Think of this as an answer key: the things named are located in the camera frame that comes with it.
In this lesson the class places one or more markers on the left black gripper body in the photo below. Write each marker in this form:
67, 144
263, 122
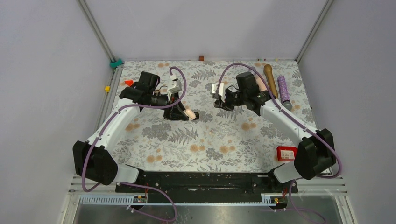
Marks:
158, 100

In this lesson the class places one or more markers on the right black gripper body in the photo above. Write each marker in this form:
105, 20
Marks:
234, 99

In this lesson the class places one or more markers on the pink earbud charging case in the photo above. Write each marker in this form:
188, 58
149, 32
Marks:
191, 115

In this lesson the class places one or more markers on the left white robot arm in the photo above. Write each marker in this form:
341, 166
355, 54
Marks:
92, 158

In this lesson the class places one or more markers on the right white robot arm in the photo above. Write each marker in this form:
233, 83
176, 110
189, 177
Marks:
315, 148

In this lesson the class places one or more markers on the orange triangular block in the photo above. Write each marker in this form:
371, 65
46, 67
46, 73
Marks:
128, 82

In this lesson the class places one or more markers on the pink toy microphone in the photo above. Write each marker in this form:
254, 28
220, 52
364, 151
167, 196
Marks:
261, 84

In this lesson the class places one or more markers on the floral patterned mat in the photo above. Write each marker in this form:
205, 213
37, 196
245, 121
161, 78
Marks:
241, 140

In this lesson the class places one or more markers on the gold toy microphone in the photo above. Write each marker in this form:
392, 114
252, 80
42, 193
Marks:
270, 79

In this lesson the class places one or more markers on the purple glitter toy microphone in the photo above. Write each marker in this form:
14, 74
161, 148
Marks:
284, 94

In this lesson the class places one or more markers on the teal clamp block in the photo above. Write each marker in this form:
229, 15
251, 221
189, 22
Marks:
117, 63

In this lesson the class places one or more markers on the red plastic box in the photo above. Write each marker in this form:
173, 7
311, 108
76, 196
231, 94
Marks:
286, 153

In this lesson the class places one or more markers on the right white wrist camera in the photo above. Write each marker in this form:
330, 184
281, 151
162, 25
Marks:
218, 91

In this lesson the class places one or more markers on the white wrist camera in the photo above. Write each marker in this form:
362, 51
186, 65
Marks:
218, 91
175, 87

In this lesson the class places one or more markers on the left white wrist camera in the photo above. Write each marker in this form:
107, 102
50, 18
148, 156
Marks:
175, 87

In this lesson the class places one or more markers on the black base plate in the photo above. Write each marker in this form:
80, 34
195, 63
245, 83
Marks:
198, 187

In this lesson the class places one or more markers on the aluminium frame rail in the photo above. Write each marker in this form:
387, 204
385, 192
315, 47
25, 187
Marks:
97, 31

